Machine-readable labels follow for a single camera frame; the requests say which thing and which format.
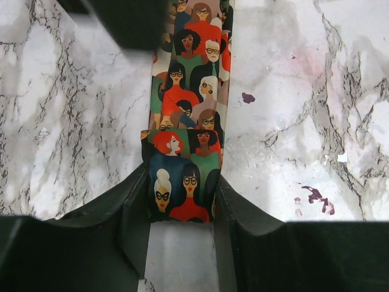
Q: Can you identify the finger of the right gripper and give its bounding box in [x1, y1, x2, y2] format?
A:
[58, 0, 168, 50]

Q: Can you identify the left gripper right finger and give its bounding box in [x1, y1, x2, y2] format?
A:
[214, 178, 388, 291]

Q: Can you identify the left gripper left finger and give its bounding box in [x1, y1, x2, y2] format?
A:
[1, 165, 150, 291]

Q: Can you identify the colourful patterned necktie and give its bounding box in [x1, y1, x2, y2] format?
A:
[141, 1, 235, 223]

